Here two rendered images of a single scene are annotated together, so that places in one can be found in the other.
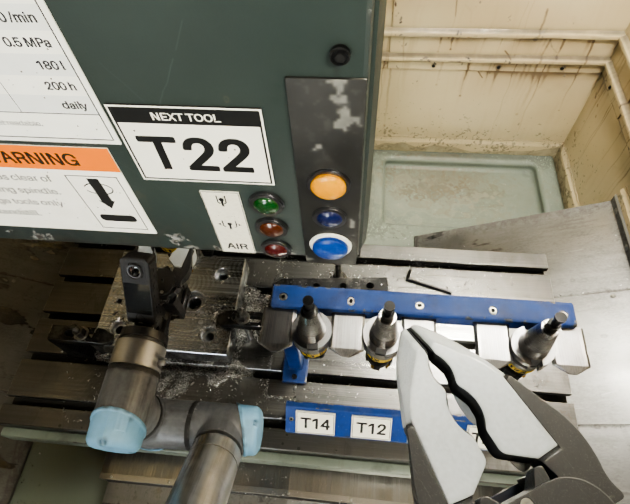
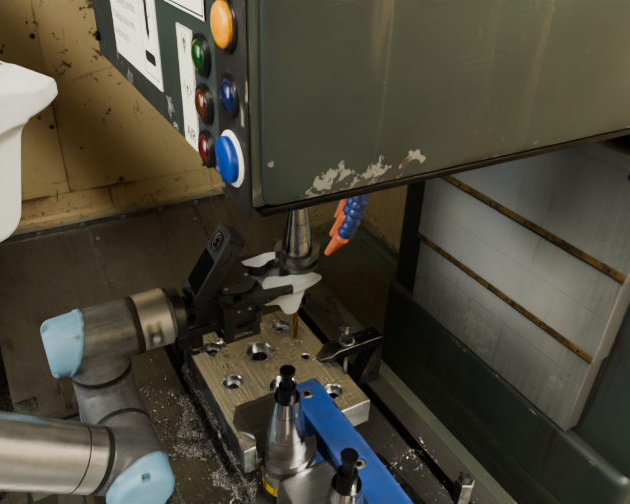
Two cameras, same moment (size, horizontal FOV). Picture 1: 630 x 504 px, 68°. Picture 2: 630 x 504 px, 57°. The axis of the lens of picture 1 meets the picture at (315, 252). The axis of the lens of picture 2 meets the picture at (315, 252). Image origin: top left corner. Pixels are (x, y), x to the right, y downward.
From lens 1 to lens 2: 0.37 m
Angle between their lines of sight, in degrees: 43
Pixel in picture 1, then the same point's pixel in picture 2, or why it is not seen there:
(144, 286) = (212, 261)
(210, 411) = (138, 426)
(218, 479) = (44, 451)
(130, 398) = (98, 324)
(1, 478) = (54, 406)
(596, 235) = not seen: outside the picture
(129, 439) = (57, 349)
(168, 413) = (117, 392)
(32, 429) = not seen: hidden behind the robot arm
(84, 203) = (141, 29)
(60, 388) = (137, 360)
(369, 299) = (379, 484)
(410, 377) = not seen: outside the picture
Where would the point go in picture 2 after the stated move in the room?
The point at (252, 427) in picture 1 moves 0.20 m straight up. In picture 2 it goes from (137, 475) to (109, 332)
